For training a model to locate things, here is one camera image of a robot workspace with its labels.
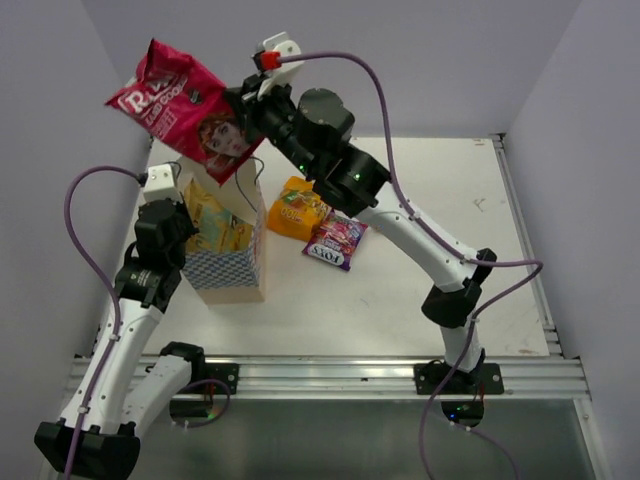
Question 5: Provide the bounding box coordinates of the blue checkered paper bag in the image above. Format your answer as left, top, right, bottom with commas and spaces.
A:
178, 157, 266, 305

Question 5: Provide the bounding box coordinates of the orange yellow candy bag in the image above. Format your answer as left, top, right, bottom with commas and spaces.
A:
267, 176, 331, 242

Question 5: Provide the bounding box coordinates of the aluminium table frame rail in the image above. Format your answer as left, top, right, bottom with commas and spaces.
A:
47, 130, 614, 480

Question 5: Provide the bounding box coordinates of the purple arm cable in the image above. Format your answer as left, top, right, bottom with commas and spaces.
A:
65, 165, 149, 480
277, 50, 545, 480

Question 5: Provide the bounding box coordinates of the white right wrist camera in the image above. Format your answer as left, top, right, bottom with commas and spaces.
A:
253, 31, 304, 99

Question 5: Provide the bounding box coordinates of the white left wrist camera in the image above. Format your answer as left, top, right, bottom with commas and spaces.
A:
142, 161, 184, 203

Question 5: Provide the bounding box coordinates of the red crisps bag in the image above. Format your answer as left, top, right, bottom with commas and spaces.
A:
105, 39, 262, 185

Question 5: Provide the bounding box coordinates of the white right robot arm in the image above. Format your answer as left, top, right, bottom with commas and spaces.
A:
224, 75, 497, 393

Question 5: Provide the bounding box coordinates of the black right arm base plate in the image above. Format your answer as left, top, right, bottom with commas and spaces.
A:
413, 360, 505, 396

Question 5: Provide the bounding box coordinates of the purple Fox's candy bag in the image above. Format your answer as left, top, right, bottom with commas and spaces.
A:
302, 211, 368, 272

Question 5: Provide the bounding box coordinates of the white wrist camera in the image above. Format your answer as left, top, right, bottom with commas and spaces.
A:
142, 161, 184, 203
253, 31, 304, 99

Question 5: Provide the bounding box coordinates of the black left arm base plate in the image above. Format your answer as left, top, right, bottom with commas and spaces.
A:
178, 362, 240, 397

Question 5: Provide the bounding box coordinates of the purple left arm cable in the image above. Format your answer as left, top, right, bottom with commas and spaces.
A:
65, 165, 149, 480

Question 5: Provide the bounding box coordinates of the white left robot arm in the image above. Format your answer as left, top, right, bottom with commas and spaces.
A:
34, 199, 208, 479

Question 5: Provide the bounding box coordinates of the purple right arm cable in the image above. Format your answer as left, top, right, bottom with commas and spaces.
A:
277, 50, 545, 480

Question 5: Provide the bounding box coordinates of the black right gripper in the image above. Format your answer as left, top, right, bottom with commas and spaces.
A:
221, 70, 317, 179

